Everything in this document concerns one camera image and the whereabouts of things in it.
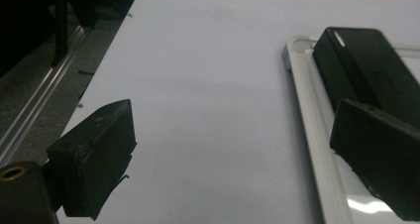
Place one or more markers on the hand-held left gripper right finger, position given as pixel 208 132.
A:
pixel 379 158

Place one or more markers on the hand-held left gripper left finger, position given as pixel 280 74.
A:
pixel 95 158

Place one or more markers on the white whiteboard with metal frame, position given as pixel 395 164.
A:
pixel 317 134

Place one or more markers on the black whiteboard eraser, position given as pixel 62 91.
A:
pixel 363 62

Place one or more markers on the black metal stand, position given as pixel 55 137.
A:
pixel 61 25

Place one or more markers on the aluminium floor rail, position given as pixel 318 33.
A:
pixel 39 101

